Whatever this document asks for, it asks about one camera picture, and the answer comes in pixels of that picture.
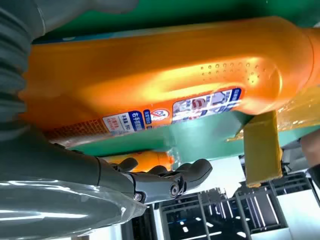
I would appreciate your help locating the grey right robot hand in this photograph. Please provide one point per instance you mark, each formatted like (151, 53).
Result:
(50, 198)

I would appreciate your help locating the black metal shelving rack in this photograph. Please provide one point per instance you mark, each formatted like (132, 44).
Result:
(203, 212)

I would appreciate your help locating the white table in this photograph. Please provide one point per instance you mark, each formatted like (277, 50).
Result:
(220, 175)

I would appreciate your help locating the yellow taped cardboard box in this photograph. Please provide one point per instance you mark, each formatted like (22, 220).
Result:
(263, 152)

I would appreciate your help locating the person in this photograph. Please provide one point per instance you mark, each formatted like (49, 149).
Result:
(311, 145)

